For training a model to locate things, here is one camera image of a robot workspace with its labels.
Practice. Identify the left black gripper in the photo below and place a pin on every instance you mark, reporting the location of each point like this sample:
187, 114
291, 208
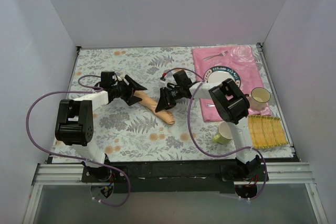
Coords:
128, 91

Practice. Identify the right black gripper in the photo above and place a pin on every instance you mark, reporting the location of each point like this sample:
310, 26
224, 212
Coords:
166, 98

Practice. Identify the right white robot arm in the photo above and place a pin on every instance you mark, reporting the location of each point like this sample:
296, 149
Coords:
231, 105

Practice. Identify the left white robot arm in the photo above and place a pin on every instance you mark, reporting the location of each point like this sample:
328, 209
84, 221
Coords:
74, 124

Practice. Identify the white plate green rim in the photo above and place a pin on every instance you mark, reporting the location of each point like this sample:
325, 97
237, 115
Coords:
221, 73

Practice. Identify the yellow-green mug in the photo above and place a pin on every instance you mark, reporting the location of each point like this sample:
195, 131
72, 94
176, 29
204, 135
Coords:
223, 135

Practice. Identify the silver fork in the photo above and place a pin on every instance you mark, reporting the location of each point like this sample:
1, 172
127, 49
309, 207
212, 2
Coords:
217, 55

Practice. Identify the pink floral placemat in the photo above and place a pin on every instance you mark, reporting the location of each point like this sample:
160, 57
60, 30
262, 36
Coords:
239, 58

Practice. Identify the cream enamel mug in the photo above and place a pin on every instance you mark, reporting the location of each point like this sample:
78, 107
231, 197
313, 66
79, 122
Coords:
258, 98

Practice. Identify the yellow woven bamboo basket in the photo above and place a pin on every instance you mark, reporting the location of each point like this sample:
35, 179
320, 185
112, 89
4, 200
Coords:
266, 131

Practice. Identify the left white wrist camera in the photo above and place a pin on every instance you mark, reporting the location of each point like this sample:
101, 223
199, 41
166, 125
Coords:
119, 79

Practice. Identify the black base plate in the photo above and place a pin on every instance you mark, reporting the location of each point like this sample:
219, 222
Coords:
175, 176

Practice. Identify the aluminium frame rail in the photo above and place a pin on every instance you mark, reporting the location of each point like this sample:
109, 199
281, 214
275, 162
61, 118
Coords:
71, 174

